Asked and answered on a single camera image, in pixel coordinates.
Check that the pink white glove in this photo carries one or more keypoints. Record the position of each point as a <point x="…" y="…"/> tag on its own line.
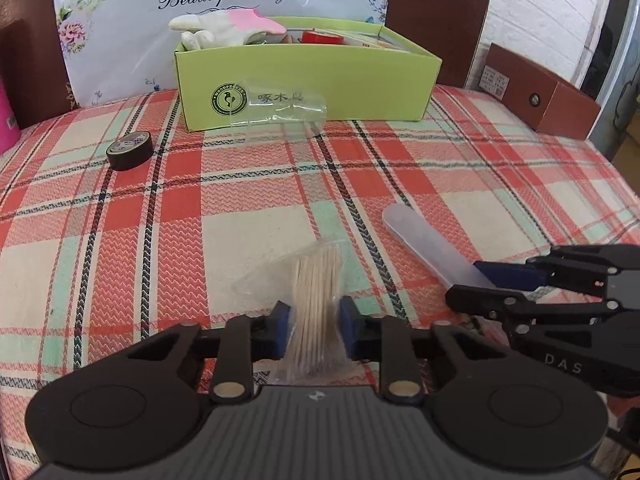
<point x="224" y="28"/>

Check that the black tape roll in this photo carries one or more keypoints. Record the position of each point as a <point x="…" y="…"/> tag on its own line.
<point x="130" y="151"/>

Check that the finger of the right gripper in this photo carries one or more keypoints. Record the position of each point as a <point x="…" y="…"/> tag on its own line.
<point x="500" y="302"/>
<point x="578" y="268"/>

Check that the clear plastic cup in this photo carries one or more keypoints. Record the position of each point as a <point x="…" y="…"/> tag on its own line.
<point x="270" y="104"/>

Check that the brown cardboard box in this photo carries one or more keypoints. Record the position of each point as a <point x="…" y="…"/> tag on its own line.
<point x="543" y="100"/>

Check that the floral plastic bag pillow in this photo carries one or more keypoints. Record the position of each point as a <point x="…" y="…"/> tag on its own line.
<point x="114" y="49"/>

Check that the green cardboard box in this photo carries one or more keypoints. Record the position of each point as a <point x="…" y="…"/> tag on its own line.
<point x="376" y="74"/>

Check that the bag of wooden toothpicks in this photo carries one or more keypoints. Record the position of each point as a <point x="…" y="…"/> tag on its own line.
<point x="310" y="281"/>

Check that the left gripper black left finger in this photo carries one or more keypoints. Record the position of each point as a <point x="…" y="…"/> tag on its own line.
<point x="242" y="342"/>

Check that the plaid bed sheet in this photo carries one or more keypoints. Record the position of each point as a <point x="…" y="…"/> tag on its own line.
<point x="93" y="260"/>

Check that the pink thermos bottle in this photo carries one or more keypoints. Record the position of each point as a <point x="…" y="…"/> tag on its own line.
<point x="9" y="130"/>

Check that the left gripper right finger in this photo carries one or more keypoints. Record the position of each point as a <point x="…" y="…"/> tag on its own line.
<point x="388" y="342"/>

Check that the brown wooden headboard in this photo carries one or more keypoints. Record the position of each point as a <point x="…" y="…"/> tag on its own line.
<point x="37" y="85"/>

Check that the red item in box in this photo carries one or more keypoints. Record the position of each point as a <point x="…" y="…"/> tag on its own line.
<point x="314" y="36"/>

